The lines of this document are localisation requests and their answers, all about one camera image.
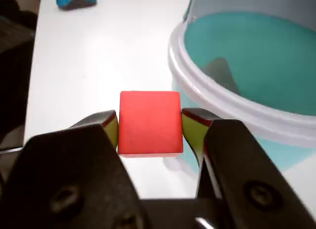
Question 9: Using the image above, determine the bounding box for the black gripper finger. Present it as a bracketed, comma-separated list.
[0, 110, 152, 229]
[181, 108, 316, 229]

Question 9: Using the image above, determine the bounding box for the red lego block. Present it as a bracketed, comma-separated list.
[118, 90, 184, 158]

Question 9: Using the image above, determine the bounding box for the teal whale-shaped bin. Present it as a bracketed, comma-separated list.
[167, 0, 316, 188]

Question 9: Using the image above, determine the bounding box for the black and blue computer mouse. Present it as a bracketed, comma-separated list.
[56, 0, 97, 11]

